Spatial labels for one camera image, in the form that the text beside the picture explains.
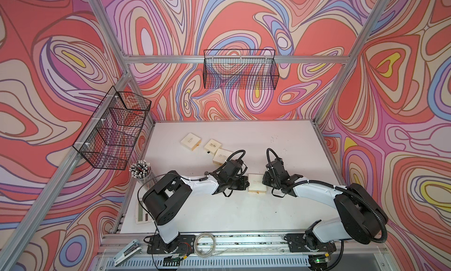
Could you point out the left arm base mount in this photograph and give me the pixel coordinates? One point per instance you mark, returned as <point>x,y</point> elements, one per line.
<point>178,249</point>

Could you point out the black wire basket back wall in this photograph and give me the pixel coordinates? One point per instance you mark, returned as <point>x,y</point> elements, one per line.
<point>240,69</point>

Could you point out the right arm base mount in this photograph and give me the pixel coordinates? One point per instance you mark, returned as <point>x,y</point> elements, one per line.
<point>318,252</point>

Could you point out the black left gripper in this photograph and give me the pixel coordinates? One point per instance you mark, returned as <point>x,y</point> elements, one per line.
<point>243,179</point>

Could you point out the clear cup of pens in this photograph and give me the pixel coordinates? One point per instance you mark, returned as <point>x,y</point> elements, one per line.
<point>142,172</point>

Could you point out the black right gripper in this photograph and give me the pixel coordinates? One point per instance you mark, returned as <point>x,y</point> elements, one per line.
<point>265,180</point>

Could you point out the small cream jewelry box middle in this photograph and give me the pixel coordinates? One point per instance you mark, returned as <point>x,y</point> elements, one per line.
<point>212,146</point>

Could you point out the cream jewelry box far left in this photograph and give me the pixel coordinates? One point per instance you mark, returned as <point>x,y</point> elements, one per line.
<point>191,141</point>

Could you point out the cream drawer jewelry box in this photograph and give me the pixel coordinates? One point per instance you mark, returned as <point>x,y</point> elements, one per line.
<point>256,184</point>

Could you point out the black wire basket left wall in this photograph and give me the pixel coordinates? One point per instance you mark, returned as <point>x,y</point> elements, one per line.
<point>110,136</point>

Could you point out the cream jewelry box near stack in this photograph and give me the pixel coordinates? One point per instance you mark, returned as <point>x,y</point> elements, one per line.
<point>221,156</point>

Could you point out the white desk calculator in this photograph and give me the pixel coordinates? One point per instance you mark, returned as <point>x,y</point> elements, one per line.
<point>141,214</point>

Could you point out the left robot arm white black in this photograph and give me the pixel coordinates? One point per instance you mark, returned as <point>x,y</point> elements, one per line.
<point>164,200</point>

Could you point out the black wire basket wall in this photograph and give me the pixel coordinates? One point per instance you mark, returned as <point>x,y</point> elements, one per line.
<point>110,136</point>
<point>240,69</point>

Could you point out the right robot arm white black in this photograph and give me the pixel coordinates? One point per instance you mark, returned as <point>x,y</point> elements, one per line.
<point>360,218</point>

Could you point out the white stapler on rail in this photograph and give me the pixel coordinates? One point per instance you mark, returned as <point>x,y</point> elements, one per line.
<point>127,252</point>

